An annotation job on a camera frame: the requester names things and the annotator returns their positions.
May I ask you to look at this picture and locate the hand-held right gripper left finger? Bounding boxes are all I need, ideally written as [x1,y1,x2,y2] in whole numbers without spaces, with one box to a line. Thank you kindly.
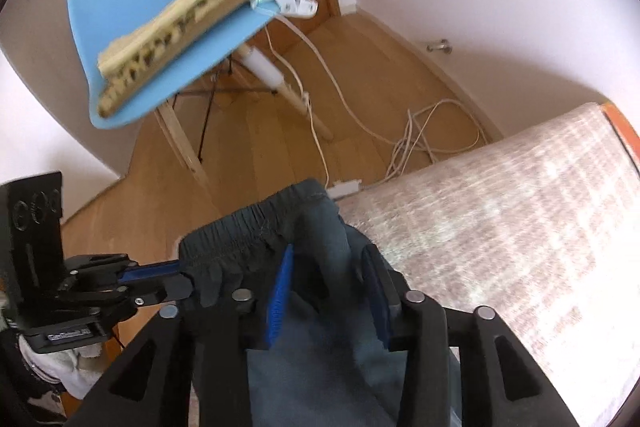
[75,243,296,427]

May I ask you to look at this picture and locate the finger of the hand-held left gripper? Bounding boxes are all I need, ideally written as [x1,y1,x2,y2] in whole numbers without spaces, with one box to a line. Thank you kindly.
[117,259,183,286]
[132,276,194,309]

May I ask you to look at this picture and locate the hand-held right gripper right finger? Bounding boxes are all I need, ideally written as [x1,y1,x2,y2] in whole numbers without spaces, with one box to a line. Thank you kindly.
[361,244,581,427]

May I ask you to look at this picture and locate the dark pants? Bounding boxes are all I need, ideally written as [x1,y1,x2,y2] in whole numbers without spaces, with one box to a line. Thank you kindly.
[177,178,463,427]

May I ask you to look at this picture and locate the white cloth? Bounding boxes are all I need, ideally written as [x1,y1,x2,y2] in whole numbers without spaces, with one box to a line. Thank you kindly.
[22,337,109,401]

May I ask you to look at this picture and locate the white power strip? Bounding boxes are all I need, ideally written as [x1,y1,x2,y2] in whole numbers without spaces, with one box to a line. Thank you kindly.
[326,178,363,201]

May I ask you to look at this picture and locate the beige plaid blanket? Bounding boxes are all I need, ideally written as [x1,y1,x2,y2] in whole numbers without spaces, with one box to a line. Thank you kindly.
[336,103,640,427]

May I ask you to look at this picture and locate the white cylinder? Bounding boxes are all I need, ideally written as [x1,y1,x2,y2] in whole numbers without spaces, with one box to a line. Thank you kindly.
[239,47,284,90]

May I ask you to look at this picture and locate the white cable bundle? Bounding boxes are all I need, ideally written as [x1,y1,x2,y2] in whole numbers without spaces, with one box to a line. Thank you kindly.
[384,99,485,185]

